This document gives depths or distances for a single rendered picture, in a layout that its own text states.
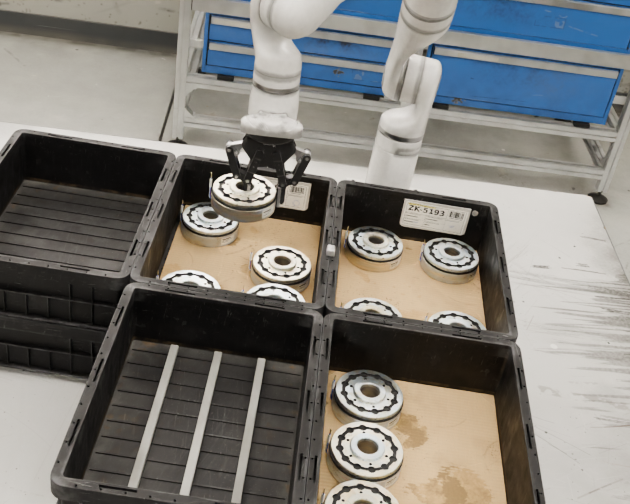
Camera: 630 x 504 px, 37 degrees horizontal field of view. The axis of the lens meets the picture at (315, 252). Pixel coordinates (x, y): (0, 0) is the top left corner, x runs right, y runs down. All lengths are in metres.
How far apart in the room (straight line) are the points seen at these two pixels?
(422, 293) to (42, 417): 0.67
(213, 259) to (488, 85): 2.08
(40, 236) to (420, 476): 0.79
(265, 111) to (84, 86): 2.72
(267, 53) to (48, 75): 2.84
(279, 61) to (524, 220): 0.99
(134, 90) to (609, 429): 2.82
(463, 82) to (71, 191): 2.03
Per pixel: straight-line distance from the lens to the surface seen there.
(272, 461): 1.34
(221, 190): 1.52
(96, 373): 1.32
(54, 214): 1.78
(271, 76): 1.40
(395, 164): 1.89
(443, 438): 1.43
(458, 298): 1.70
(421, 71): 1.82
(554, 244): 2.18
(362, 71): 3.52
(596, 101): 3.70
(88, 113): 3.90
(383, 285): 1.68
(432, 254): 1.74
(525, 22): 3.52
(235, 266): 1.67
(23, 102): 3.97
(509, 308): 1.54
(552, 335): 1.90
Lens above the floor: 1.81
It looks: 35 degrees down
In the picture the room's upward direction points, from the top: 10 degrees clockwise
